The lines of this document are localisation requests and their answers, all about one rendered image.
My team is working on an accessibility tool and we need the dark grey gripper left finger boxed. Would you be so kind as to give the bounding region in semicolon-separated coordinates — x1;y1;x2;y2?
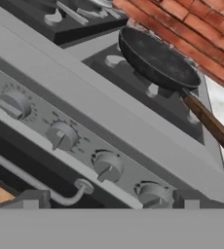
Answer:
0;189;52;209

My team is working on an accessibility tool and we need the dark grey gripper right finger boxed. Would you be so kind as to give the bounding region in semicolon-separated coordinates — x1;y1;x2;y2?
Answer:
172;189;224;209

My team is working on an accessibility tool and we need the grey stove knob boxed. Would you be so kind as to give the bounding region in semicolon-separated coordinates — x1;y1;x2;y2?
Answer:
45;121;80;152
0;88;34;121
134;181;172;209
91;149;125;184

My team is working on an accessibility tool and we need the grey stove with black hob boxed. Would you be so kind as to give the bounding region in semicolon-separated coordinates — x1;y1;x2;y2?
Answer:
0;0;224;209

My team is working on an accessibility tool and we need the black oven door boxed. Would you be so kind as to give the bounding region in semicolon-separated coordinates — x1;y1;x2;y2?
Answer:
0;127;131;209

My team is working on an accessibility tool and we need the grey oven door handle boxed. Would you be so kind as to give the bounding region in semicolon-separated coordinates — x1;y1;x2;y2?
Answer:
0;147;95;207

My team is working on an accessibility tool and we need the black pan with wooden handle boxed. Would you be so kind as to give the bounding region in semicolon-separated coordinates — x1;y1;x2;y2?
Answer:
118;25;224;163

